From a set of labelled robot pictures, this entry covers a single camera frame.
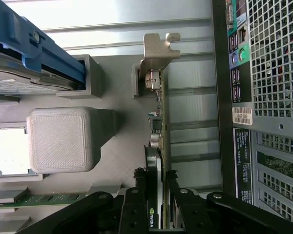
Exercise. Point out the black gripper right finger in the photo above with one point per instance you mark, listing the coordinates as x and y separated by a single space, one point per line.
246 214

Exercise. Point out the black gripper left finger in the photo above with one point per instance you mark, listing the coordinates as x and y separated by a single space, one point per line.
75 214

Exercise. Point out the green RAM stick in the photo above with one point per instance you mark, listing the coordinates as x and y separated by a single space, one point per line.
39 198

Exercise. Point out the grey parts rack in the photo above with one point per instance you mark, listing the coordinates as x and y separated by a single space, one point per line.
122 146

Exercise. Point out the silver CPU chip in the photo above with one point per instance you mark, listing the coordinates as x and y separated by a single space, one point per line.
7 151

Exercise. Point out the black open PC case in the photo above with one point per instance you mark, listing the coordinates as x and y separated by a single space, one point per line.
271 122

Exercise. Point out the hard disk with blue bracket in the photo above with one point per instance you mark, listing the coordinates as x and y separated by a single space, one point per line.
27 48

